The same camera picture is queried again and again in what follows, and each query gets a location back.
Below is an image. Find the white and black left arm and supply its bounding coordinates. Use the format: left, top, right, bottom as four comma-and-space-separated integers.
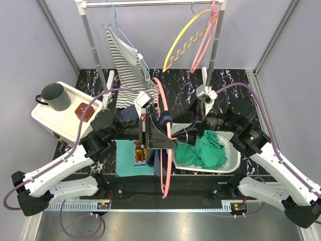
12, 110, 178, 216

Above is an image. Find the white perforated plastic basket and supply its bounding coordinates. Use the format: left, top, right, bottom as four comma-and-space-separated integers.
173, 132, 240, 174

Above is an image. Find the white storage box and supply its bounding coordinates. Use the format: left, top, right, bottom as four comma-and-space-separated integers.
31, 81, 93, 146

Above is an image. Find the dark grey mug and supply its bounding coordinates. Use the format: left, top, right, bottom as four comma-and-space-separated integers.
35, 83, 71, 111

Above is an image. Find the navy blue tank top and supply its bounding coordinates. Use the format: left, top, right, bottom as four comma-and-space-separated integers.
120, 105, 173, 177

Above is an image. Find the teal tray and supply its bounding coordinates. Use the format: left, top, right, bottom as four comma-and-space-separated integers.
116, 140, 153, 177

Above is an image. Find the yellow hanger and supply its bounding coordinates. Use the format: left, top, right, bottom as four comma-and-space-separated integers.
163, 7, 211, 72

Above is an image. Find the striped white tank top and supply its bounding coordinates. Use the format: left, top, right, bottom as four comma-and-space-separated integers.
106, 27, 156, 103

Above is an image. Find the light blue wire hanger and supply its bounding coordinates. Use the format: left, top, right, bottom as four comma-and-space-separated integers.
101, 0, 150, 72

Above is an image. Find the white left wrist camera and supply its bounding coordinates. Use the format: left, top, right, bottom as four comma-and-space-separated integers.
133, 91, 153, 117

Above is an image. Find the coral pink hanger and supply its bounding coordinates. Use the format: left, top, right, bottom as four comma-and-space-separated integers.
152, 77, 179, 199

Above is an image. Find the metal clothes rack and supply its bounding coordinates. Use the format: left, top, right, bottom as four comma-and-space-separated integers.
75, 0, 227, 90

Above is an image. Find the pink plastic hanger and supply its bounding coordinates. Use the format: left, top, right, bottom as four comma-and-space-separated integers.
190, 1, 219, 73

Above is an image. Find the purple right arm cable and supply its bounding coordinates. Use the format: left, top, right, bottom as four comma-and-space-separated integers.
215, 82, 321, 225

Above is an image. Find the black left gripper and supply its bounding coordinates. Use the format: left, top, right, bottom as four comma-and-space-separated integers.
108, 113, 178, 149

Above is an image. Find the green tank top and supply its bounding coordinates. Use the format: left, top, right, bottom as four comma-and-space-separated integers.
175, 131, 227, 170

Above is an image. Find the dog picture book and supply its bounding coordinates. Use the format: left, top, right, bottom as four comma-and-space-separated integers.
134, 141, 148, 167

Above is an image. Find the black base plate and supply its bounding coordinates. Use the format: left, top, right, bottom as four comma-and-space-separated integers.
92, 175, 244, 210

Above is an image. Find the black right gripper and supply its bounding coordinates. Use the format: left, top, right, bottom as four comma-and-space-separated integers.
171, 96, 240, 146

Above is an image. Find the dark red cube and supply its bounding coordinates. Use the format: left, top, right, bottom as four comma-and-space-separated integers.
74, 102, 95, 123

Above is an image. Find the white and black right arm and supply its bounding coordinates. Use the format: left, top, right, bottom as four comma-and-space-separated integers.
174, 100, 320, 228

